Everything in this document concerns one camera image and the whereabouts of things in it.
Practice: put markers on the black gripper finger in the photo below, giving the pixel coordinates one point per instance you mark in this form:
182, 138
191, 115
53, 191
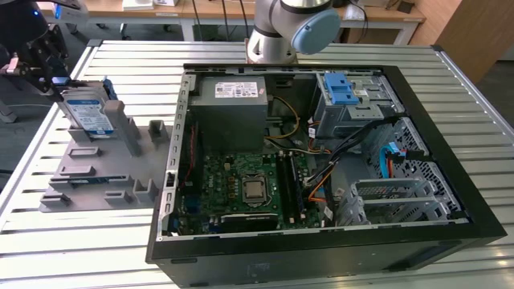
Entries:
36, 81
53, 48

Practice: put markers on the hard disk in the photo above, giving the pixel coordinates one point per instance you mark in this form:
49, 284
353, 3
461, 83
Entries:
86, 114

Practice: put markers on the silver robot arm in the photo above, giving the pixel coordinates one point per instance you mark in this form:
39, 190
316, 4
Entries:
269, 18

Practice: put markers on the metal disk bay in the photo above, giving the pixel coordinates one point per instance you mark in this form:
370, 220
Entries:
385, 201

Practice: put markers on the grey stand foot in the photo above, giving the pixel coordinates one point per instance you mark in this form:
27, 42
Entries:
8, 114

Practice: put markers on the white printed box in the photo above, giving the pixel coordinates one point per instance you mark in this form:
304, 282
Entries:
166, 2

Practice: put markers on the grey parts rack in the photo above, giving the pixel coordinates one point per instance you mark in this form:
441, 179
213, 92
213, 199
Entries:
109, 168

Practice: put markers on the RAM stick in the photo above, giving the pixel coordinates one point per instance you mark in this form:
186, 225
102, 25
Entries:
89, 181

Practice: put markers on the wooden desk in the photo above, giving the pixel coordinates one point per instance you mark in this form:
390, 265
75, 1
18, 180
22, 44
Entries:
213, 9

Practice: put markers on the grey power supply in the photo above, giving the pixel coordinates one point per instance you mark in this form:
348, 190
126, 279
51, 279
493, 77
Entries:
229, 120

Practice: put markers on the green motherboard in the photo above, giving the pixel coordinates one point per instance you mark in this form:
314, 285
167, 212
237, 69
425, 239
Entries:
217, 168

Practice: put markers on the silver CPU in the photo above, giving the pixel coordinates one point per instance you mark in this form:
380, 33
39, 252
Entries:
254, 189

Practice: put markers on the CPU socket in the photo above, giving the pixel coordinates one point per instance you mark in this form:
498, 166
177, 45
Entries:
255, 204

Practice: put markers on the black graphics card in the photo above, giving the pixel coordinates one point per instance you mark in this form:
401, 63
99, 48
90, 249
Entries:
249, 222

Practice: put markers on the black RAM slot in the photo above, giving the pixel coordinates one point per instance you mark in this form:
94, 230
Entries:
286, 186
301, 186

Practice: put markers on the blue drive latch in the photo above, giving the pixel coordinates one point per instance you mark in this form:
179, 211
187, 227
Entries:
340, 93

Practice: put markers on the grey metal drive cage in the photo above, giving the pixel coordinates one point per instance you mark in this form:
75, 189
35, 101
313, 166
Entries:
333, 120

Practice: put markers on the black PC case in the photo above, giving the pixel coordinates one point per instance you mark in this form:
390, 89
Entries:
321, 259

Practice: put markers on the wooden cabinet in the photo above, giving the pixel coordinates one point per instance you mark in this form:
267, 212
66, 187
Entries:
474, 36

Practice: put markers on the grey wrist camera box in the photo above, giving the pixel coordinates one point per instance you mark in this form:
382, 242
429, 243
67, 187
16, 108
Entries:
74, 12

